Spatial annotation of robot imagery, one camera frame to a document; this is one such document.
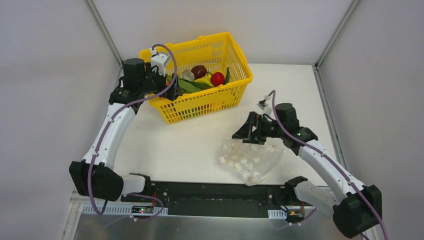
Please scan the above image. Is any yellow banana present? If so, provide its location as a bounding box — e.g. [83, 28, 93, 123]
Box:
[194, 76, 213, 87]

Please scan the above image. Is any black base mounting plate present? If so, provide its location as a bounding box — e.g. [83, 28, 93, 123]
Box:
[120, 176, 307, 219]

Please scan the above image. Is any dark maroon fruit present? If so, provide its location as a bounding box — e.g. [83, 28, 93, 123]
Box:
[190, 65, 208, 80]

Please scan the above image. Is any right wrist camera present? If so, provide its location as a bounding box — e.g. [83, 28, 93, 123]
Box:
[257, 95, 273, 116]

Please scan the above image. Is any green chili pepper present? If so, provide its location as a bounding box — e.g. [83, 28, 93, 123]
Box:
[224, 67, 230, 85]

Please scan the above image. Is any clear zip top bag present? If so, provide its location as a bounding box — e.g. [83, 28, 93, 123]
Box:
[217, 134, 286, 186]

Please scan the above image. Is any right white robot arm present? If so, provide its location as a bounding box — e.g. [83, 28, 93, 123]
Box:
[232, 103, 383, 239]

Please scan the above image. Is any yellow plastic basket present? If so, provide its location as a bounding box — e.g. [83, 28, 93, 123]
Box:
[148, 32, 253, 124]

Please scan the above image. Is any large green leaf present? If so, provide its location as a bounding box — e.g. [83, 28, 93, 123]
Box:
[179, 77, 213, 94]

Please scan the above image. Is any red tomato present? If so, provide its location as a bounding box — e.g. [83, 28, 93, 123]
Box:
[210, 72, 226, 87]

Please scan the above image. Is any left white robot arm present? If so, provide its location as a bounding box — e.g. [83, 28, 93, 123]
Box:
[69, 53, 180, 203]

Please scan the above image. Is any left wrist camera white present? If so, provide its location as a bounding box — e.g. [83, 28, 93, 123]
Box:
[150, 49, 171, 77]

